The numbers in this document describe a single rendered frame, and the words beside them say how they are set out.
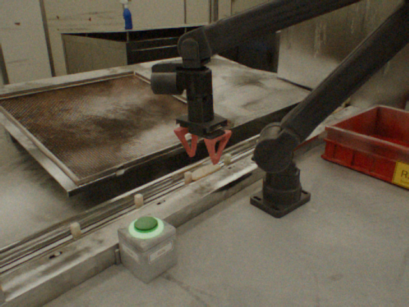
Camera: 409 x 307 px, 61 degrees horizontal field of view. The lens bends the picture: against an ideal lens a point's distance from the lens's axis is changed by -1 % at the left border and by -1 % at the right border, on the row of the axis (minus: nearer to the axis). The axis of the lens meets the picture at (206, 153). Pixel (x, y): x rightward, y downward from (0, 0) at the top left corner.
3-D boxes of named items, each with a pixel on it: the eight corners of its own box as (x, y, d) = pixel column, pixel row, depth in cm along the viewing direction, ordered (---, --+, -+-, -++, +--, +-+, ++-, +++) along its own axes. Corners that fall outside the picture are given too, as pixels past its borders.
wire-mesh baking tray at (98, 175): (78, 187, 72) (77, 180, 71) (-11, 101, 100) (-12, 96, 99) (234, 126, 105) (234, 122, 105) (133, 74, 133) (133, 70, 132)
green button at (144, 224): (144, 241, 55) (143, 233, 55) (129, 231, 58) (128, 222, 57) (163, 230, 58) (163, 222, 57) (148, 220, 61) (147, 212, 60)
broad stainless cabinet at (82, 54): (136, 165, 283) (124, 31, 241) (73, 133, 349) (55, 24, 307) (272, 112, 410) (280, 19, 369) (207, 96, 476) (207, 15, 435)
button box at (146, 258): (145, 304, 57) (139, 249, 53) (117, 279, 62) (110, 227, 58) (181, 277, 63) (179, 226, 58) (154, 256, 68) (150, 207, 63)
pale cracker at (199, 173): (196, 182, 81) (196, 178, 81) (185, 177, 84) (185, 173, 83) (224, 168, 88) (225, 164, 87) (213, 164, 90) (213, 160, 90)
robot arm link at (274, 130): (293, 183, 73) (295, 172, 78) (298, 137, 69) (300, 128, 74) (249, 177, 76) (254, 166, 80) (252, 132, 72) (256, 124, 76)
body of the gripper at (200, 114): (208, 135, 73) (206, 100, 70) (175, 126, 79) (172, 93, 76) (229, 126, 77) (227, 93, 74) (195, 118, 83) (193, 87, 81)
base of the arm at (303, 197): (278, 219, 73) (312, 199, 80) (281, 185, 70) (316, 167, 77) (247, 202, 79) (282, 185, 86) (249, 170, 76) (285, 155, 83)
